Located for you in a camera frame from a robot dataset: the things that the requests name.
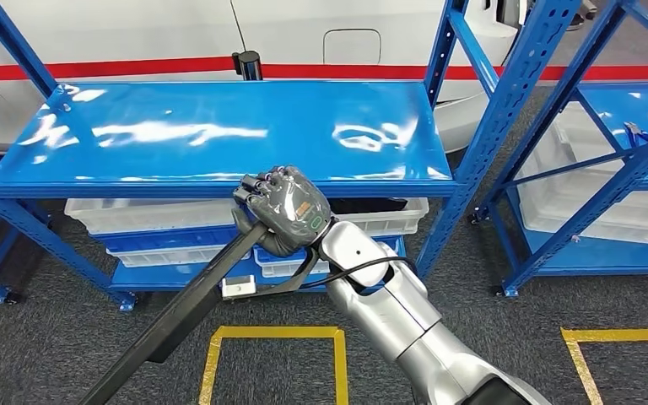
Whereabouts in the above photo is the white car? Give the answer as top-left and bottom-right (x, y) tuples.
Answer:
(0, 0), (529, 154)

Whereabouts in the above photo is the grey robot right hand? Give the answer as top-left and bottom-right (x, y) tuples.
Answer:
(231, 165), (333, 258)

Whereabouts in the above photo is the black stanchion post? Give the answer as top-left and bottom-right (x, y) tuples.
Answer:
(231, 50), (263, 82)

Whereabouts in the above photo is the red barrier belt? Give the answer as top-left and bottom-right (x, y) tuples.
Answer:
(261, 62), (648, 83)
(0, 56), (235, 84)

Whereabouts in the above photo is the yellow floor tape square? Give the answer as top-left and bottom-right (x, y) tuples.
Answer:
(197, 326), (350, 405)
(560, 327), (648, 405)

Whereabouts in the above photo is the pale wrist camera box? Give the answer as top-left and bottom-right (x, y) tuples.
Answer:
(221, 274), (258, 300)

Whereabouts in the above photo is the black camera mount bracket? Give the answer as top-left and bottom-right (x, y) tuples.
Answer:
(223, 246), (321, 302)

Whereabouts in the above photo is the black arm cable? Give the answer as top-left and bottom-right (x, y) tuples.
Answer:
(301, 256), (419, 292)

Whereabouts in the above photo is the black plastic plate frame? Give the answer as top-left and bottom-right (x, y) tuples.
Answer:
(78, 220), (272, 405)

